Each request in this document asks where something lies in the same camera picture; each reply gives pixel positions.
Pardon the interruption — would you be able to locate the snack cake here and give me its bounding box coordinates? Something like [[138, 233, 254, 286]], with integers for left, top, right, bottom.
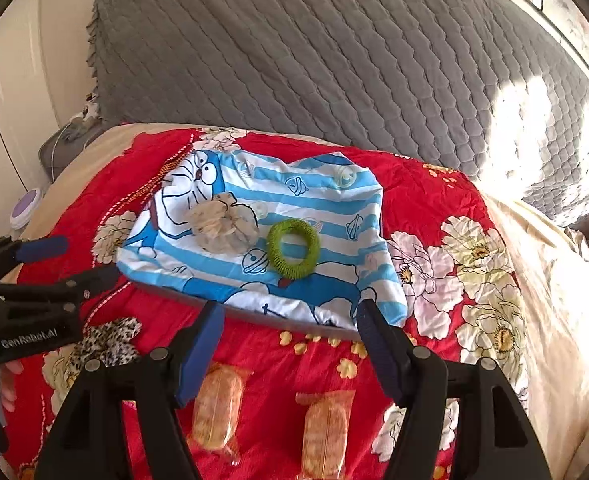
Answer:
[[295, 390, 355, 479], [190, 363, 252, 465]]

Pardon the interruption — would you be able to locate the leopard print scrunchie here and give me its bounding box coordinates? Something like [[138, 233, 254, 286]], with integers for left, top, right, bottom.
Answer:
[[69, 318, 142, 373]]

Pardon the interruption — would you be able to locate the purple white round device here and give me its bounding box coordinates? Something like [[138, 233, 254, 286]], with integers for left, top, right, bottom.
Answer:
[[9, 188, 43, 231]]

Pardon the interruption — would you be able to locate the operator hand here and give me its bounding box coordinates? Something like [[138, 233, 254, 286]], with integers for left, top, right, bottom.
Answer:
[[0, 361, 23, 413]]

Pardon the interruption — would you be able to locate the red floral quilt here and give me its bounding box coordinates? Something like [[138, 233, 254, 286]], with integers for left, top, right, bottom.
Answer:
[[5, 128, 529, 479]]

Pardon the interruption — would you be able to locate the cream lace scrunchie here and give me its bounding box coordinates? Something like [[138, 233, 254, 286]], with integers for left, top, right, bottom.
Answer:
[[187, 193, 260, 255]]

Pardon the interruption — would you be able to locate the grey bedside cushion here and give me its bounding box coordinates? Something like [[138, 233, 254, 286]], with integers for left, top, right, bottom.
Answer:
[[38, 117, 107, 183]]

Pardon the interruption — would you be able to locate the green hair ring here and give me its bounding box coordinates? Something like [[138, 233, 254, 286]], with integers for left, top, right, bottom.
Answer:
[[265, 218, 323, 281]]

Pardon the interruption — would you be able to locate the grey quilted headboard cover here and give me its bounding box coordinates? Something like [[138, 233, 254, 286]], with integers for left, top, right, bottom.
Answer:
[[88, 0, 589, 229]]

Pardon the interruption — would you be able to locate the blue striped cartoon cloth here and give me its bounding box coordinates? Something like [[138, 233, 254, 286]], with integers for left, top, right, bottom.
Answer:
[[116, 150, 409, 330]]

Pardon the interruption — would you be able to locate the beige bed sheet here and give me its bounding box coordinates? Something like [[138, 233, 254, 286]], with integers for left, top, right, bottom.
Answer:
[[18, 125, 589, 479]]

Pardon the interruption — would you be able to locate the white wardrobe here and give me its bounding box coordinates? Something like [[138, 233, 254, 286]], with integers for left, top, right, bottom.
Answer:
[[0, 3, 58, 236]]

